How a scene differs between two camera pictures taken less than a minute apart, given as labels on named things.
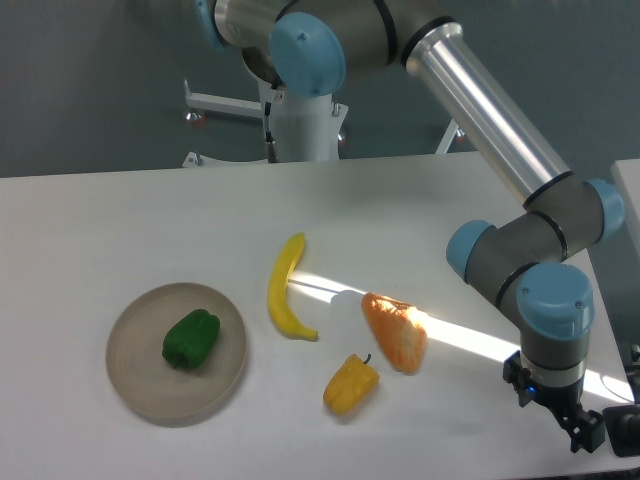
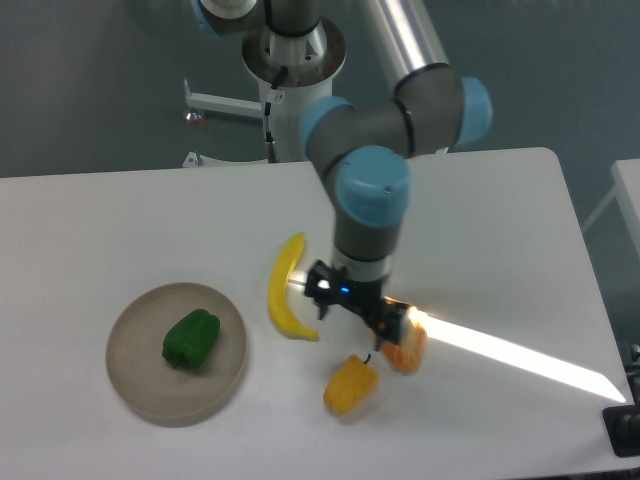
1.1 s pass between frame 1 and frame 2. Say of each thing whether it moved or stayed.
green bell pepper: stayed
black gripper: moved
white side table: stayed
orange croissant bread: stayed
